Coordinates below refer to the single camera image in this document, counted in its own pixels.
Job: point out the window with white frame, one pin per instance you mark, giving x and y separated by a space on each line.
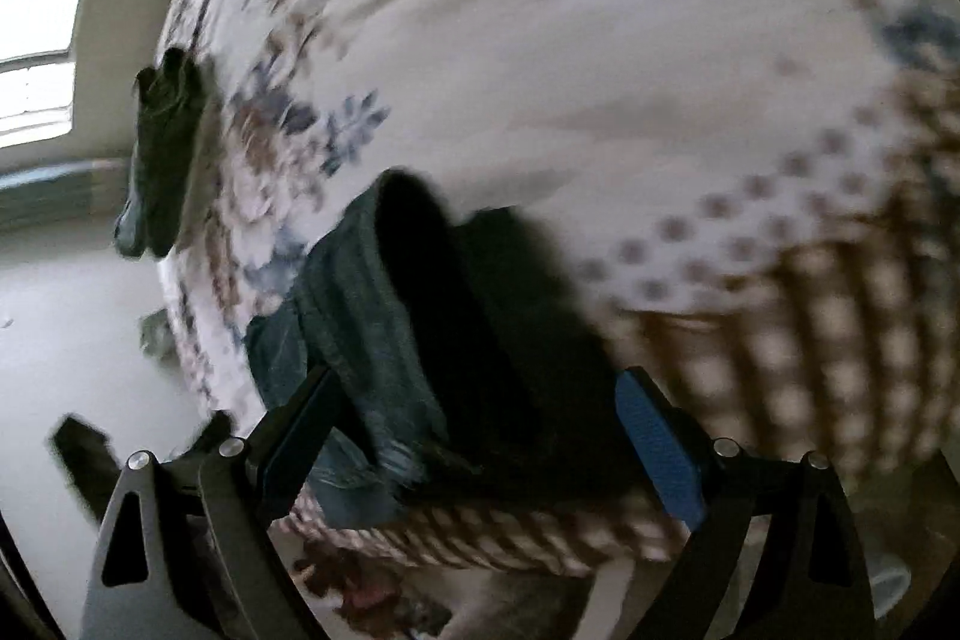
45 18

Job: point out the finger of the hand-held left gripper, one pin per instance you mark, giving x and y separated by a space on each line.
86 460

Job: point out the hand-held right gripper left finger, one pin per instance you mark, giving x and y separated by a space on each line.
300 434

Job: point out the dark blue jeans pants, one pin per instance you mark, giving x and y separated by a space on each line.
375 340

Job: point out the folded blue jeans stack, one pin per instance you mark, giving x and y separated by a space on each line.
161 160

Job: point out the green striped curtain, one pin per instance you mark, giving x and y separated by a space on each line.
52 194

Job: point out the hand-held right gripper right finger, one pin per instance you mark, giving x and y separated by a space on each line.
660 452

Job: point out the bed with floral sheet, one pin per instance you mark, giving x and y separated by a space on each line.
600 85

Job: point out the person's pink robe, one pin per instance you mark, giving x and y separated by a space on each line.
375 591

